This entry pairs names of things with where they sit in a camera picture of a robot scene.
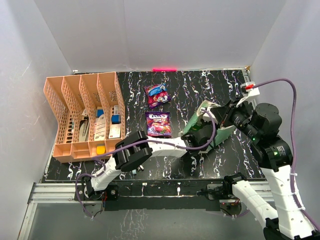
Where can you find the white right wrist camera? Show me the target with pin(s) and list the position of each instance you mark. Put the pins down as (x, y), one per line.
(249, 92)

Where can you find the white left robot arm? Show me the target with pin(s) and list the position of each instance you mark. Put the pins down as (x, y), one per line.
(134, 150)

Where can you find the blue box in organizer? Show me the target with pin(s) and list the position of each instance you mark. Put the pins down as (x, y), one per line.
(116, 119)

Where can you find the small teal white clip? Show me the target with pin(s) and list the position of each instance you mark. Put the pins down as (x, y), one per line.
(137, 170)

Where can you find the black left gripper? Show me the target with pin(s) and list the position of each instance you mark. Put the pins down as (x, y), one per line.
(205, 122)

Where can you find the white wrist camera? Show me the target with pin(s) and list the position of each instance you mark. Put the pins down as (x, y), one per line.
(249, 92)
(203, 113)

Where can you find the blue chocolate snack packet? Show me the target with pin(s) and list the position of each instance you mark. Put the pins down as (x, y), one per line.
(156, 89)

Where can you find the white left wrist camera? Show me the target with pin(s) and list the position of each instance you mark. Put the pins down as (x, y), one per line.
(203, 113)

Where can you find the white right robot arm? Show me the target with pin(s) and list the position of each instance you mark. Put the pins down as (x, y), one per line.
(285, 221)

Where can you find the purple Fox's candy packet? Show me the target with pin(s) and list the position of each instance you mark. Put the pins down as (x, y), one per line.
(158, 99)

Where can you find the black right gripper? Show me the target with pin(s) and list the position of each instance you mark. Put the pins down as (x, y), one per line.
(220, 112)

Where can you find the green illustrated paper gift bag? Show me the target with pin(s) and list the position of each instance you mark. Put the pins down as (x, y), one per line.
(220, 133)

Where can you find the orange plastic desk organizer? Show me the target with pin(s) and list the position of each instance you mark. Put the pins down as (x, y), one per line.
(68, 96)

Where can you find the yellow item in organizer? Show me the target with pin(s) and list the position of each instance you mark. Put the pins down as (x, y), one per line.
(100, 149)

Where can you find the pink tape strip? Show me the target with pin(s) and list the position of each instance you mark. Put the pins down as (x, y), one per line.
(164, 69)

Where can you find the purple berries candy packet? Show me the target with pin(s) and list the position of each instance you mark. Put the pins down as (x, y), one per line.
(158, 124)

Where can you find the white papers in organizer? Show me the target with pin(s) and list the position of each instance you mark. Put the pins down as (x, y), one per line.
(103, 129)

